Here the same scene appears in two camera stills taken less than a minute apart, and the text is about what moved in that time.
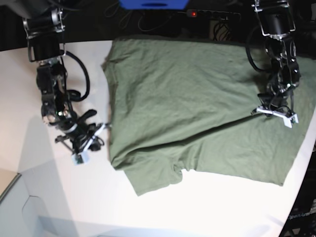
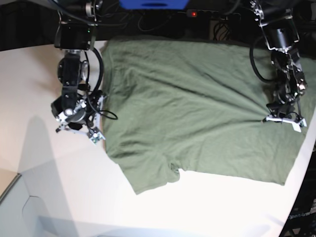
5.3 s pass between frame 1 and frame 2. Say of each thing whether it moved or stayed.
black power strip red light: stayed
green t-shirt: stayed
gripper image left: moved
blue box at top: stayed
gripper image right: moved
